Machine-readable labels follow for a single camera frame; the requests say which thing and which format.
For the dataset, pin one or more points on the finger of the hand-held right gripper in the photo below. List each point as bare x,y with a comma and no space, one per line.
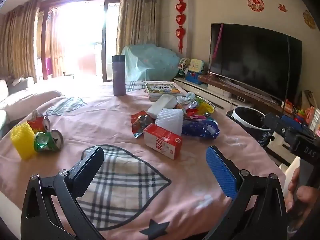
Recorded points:
273,123

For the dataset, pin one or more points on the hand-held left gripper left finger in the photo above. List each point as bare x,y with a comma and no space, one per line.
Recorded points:
87,166

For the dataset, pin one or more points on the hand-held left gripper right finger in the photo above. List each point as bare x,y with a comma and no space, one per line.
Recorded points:
221,172

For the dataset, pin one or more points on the black lined waste bin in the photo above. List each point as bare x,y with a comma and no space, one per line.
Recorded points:
250,120

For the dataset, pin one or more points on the blue plastic bag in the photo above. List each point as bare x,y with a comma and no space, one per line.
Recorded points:
200,128

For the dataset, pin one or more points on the white foam block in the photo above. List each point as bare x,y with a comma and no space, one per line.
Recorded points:
162,103

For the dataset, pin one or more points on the person's right hand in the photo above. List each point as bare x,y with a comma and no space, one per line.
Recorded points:
306,195

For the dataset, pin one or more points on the pile of colourful toys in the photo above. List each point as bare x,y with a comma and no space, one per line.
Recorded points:
302,112

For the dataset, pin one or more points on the black set-top box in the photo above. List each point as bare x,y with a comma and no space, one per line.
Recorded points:
238,97

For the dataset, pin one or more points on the crushed green can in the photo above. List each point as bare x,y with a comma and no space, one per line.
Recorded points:
47,142

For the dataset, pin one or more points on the pink blanket with plaid patches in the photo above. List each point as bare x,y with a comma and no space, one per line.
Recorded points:
105,120

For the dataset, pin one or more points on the white television stand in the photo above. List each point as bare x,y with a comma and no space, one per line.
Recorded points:
220,93

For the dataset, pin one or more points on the crushed red can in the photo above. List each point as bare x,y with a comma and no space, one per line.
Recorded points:
37,123

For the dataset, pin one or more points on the black flat television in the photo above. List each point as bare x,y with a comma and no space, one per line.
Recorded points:
255,60

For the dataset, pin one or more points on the red snack wrapper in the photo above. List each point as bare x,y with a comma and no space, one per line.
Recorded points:
140,123

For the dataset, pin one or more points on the red and white carton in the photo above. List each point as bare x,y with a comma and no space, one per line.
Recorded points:
161,140

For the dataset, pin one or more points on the yellow foam fruit net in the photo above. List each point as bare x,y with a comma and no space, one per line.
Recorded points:
22,141

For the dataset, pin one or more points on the white foam fruit net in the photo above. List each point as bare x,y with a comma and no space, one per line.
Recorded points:
171,120

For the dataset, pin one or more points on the blue toy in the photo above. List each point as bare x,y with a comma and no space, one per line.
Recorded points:
193,77

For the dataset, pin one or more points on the sofa with light cover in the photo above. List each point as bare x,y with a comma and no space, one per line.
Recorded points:
22,97

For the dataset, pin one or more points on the yellow activity cube toy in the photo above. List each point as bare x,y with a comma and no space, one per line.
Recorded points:
196,66

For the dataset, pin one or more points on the purple thermos bottle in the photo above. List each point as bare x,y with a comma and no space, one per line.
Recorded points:
119,75

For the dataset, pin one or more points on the stack of picture books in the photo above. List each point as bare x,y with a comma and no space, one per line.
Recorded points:
162,88

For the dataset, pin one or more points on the white cage ball toy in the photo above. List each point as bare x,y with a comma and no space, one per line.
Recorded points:
183,64

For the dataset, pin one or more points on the teal dust cover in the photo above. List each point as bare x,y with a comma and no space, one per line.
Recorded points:
152,61

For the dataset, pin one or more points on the balcony sliding door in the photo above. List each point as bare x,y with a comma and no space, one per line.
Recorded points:
106,42

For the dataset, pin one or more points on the beige curtain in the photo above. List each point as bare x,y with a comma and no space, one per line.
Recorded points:
138,22
15,45

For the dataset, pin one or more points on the red heart hanging decoration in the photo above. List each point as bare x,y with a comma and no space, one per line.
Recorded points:
180,17

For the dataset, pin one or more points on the gold red wall decal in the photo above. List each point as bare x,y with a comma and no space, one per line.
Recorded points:
310,19

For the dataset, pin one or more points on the small red wall decal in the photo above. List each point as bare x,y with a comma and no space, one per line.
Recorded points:
282,8

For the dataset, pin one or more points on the round red wall decal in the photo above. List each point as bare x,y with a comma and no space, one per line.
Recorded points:
256,4

